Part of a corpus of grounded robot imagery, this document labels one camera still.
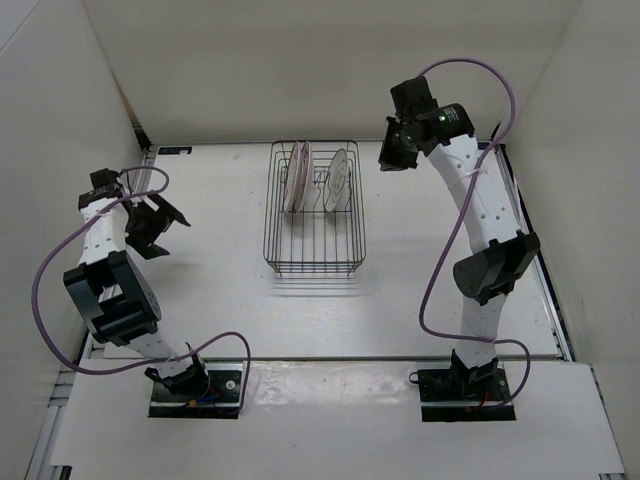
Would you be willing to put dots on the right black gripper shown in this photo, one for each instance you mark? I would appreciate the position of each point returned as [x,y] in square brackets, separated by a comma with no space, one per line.
[388,161]

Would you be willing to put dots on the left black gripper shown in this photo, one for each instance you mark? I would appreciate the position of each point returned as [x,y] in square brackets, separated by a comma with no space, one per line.
[161,220]

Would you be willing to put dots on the white plate with dark rim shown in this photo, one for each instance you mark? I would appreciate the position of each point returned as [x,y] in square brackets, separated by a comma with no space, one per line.
[336,180]

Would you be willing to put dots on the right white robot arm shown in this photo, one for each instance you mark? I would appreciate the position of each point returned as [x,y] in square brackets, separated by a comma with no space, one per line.
[500,251]

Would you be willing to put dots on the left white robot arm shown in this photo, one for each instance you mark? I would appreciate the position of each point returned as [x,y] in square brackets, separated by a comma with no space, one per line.
[114,299]

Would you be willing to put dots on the left table label sticker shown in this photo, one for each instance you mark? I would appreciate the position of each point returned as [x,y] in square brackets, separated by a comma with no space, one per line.
[174,150]

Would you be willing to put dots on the inner pink patterned plate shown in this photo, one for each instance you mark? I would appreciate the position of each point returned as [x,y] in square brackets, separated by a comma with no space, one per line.
[305,176]

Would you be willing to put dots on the pink patterned plate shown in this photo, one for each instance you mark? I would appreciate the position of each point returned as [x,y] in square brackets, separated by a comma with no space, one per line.
[305,176]
[291,184]

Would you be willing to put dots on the outer pink patterned plate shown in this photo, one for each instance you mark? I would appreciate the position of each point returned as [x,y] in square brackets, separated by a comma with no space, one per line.
[291,184]

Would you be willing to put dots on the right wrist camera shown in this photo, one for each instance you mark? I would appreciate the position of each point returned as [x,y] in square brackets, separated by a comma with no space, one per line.
[412,98]

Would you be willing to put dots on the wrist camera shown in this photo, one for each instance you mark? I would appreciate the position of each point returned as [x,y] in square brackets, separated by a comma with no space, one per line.
[412,98]
[105,185]

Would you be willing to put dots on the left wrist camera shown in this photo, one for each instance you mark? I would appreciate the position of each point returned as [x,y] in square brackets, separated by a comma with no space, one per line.
[105,185]

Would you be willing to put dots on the metal wire dish rack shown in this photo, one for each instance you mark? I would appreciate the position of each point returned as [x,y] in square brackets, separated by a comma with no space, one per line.
[314,242]

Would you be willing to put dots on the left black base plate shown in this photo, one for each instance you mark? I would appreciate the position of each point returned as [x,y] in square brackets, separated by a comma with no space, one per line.
[219,398]

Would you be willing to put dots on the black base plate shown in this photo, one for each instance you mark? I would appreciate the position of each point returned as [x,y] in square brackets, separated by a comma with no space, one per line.
[443,401]
[219,398]

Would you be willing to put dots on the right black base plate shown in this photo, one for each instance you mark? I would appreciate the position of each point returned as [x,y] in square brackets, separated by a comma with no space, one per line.
[443,401]

